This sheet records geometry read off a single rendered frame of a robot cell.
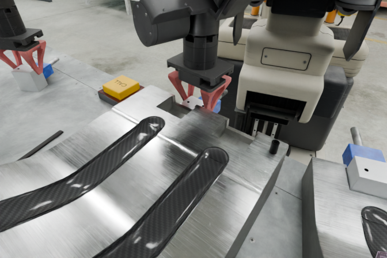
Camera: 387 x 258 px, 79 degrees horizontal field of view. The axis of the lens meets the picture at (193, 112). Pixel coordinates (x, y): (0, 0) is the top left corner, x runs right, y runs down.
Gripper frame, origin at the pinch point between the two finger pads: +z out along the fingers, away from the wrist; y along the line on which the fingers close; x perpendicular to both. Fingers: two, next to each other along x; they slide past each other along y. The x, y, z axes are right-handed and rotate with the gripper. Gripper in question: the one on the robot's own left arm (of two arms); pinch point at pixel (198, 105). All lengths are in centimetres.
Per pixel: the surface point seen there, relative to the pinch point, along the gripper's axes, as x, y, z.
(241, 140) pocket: -5.0, 12.1, -1.8
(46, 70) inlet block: -11.1, -40.7, 1.9
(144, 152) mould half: -17.1, 4.4, -4.0
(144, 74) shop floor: 98, -141, 85
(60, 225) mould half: -28.9, 6.0, -5.1
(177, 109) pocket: -5.5, -0.4, -2.1
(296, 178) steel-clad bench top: -0.8, 20.9, 4.4
